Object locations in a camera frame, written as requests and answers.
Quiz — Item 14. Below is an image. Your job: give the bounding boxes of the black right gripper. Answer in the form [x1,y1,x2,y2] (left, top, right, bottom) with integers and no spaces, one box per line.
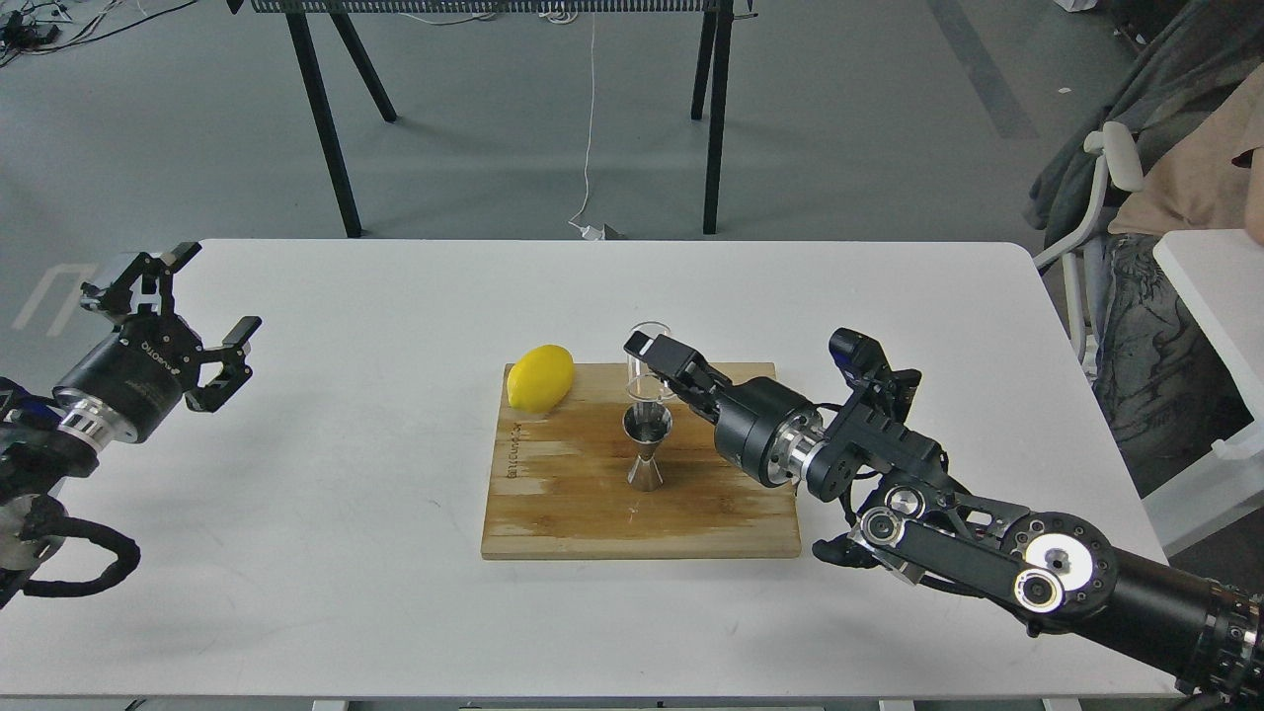
[623,333,825,490]

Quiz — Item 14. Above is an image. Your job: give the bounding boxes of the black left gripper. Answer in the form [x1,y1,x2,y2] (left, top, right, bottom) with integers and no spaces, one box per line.
[54,242,263,442]

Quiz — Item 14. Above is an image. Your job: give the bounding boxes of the clear glass measuring cup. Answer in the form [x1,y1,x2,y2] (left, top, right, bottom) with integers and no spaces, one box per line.
[626,321,675,402]

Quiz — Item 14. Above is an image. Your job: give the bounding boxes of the steel double jigger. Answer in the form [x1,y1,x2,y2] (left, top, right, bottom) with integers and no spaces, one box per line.
[622,402,672,492]

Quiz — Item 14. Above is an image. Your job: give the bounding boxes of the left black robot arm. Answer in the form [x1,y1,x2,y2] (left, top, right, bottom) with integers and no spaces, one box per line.
[1,242,262,602]

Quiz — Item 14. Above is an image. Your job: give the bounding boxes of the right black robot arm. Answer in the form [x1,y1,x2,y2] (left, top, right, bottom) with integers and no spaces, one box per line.
[624,328,1261,710]

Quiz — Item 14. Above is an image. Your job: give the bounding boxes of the yellow lemon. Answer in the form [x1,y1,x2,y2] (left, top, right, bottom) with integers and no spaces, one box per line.
[506,344,575,414]

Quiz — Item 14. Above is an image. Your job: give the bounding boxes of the wooden cutting board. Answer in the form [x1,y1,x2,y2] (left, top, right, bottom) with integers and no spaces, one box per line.
[480,363,801,560]

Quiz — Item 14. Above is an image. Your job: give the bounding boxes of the person in tan shirt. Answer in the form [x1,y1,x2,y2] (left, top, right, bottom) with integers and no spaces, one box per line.
[1093,70,1263,495]

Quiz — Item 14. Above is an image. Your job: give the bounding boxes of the white office chair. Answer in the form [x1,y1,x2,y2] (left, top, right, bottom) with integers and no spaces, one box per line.
[1033,120,1144,381]

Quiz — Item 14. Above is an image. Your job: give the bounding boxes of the white side table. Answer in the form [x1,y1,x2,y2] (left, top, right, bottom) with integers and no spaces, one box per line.
[1143,230,1263,555]

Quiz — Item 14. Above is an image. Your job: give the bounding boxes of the grey jacket on chair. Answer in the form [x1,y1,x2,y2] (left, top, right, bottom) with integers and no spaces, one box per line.
[1024,1,1263,247]

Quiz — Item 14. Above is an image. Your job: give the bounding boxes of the white cable on floor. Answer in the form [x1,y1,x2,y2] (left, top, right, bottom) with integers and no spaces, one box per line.
[568,10,608,240]

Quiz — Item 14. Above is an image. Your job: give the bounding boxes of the black metal table frame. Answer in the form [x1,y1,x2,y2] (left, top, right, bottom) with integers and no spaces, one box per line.
[228,1,755,239]

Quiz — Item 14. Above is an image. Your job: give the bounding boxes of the black cables on floor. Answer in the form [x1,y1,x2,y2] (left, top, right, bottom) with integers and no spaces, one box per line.
[0,0,204,70]

